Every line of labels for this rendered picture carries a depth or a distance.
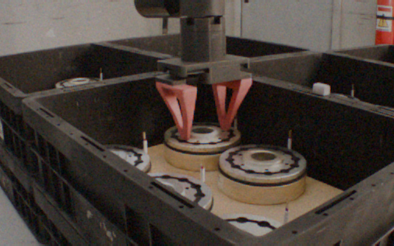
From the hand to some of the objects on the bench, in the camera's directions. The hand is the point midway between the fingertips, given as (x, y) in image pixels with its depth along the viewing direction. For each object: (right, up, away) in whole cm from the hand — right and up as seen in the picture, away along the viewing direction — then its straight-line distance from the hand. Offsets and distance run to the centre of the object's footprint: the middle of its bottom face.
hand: (205, 128), depth 59 cm
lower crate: (-24, -10, +23) cm, 35 cm away
